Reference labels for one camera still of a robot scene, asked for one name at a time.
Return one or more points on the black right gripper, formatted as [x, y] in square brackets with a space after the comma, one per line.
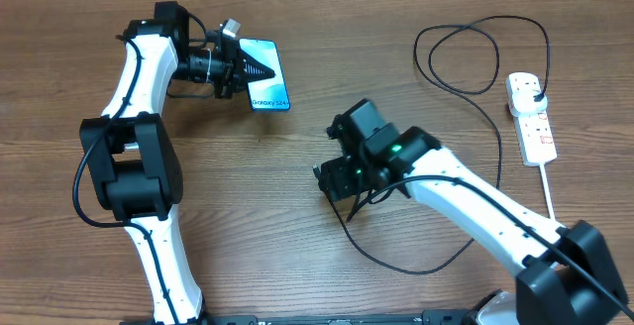
[337, 177]

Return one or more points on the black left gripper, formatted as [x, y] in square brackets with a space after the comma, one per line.
[237, 61]

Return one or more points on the blue Galaxy smartphone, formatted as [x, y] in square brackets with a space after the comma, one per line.
[269, 94]

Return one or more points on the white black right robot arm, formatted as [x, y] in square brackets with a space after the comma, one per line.
[562, 275]

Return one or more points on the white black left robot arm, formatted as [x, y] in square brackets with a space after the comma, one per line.
[130, 177]

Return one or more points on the white charger plug adapter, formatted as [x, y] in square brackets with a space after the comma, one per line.
[526, 103]

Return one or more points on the white power strip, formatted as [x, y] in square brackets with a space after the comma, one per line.
[534, 133]

